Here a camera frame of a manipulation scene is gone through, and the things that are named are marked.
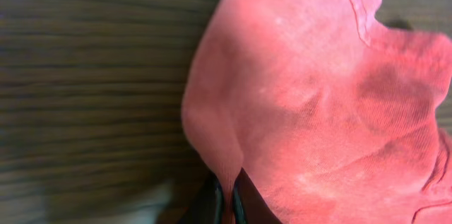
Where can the red soccer t-shirt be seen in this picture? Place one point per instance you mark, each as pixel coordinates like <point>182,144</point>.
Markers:
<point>330,113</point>

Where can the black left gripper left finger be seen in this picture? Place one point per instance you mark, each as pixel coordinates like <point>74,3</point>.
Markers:
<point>207,207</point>

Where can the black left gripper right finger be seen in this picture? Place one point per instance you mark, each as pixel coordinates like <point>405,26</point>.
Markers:
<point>248,205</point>

